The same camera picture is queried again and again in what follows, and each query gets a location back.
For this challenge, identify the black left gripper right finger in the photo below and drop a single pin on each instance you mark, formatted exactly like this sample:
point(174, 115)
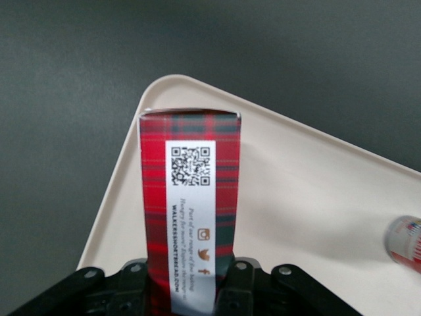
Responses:
point(279, 289)

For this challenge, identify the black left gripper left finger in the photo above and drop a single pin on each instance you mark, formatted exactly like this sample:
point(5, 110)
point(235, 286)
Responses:
point(82, 289)

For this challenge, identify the red tartan cookie box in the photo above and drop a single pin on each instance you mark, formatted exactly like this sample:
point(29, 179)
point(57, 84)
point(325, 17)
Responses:
point(190, 197)

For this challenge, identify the beige plastic tray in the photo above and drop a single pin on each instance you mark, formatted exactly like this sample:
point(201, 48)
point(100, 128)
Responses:
point(312, 184)

